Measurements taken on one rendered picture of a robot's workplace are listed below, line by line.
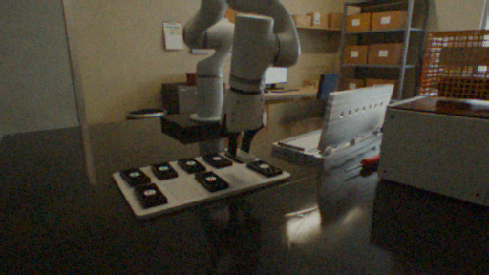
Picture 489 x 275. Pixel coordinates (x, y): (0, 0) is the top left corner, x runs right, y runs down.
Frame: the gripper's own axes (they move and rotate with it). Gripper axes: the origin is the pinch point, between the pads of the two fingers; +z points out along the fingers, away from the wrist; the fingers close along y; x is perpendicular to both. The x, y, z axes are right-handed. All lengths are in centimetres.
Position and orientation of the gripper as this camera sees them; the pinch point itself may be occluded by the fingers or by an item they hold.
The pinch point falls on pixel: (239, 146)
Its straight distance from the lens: 77.9
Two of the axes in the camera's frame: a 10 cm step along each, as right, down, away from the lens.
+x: 5.5, 4.2, -7.3
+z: -1.2, 9.0, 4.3
